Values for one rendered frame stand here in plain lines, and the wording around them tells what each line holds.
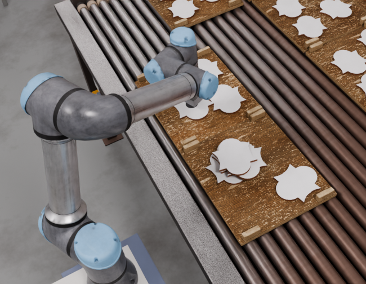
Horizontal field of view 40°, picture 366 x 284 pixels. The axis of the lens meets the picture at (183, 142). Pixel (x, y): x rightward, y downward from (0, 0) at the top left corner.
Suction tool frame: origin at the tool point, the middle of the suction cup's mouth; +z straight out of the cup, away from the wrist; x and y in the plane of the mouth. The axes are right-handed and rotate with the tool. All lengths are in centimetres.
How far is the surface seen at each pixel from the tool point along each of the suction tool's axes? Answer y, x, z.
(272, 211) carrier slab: -41.8, 12.8, 11.3
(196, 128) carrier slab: -0.8, 0.0, 11.3
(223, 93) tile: 1.1, -18.7, 10.3
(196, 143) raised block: -6.6, 7.1, 8.7
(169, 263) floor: 11, 20, 105
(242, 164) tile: -26.0, 6.5, 6.3
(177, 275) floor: 4, 22, 105
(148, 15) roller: 61, -41, 13
